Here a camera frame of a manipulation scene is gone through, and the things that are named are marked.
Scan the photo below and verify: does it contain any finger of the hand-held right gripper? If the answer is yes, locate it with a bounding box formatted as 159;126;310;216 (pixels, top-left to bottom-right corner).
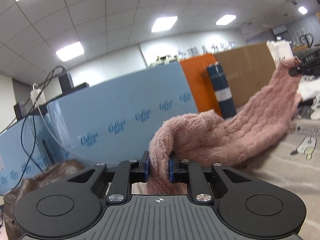
288;64;320;77

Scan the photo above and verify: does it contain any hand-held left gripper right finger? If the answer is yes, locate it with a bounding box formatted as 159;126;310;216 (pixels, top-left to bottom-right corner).
168;155;253;203

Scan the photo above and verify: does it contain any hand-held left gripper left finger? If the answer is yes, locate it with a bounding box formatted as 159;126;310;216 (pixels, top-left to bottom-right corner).
65;151;150;203

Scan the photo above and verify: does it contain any pink knitted sweater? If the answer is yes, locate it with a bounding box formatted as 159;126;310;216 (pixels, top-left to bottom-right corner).
146;57;303;195

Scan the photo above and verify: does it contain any white cloth pile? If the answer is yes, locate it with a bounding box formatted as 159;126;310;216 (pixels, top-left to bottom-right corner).
298;79;320;101

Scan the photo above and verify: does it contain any white paper bag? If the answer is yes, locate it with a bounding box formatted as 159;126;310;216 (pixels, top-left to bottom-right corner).
266;39;293;67

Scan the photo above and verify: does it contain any dark cloth pile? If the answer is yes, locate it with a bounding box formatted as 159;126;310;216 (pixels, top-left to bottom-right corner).
296;95;320;120

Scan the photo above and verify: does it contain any cardboard box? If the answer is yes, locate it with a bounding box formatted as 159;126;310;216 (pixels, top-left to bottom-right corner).
213;41;278;108

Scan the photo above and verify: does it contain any light blue foam board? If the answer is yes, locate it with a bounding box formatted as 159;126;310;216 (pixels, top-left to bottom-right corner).
0;62;198;196

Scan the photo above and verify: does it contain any dark blue cylinder roll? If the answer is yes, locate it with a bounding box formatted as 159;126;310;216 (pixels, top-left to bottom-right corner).
206;63;237;118

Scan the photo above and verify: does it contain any orange board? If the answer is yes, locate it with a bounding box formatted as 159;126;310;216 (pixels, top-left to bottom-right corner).
180;53;223;117

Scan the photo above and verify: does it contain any grey printed blanket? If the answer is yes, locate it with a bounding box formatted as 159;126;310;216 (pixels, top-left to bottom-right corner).
200;118;320;240

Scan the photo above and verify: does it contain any black antenna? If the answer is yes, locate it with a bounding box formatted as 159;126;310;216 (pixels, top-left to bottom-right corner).
42;138;55;167

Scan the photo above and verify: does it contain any brown fluffy cloth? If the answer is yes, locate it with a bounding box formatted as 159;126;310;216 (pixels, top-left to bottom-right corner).
3;158;112;240

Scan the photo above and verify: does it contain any black box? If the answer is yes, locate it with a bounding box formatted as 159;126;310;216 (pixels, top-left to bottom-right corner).
58;71;90;96

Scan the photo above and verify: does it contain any white power adapter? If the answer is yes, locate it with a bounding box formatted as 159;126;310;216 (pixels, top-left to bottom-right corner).
30;84;47;105

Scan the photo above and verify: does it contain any black stand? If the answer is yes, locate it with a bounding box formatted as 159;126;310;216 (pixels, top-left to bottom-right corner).
13;101;48;121

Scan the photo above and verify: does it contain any white cable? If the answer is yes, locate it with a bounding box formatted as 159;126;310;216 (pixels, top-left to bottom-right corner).
32;83;123;163

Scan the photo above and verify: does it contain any black cable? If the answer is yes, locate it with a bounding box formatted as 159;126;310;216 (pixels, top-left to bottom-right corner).
0;65;69;178

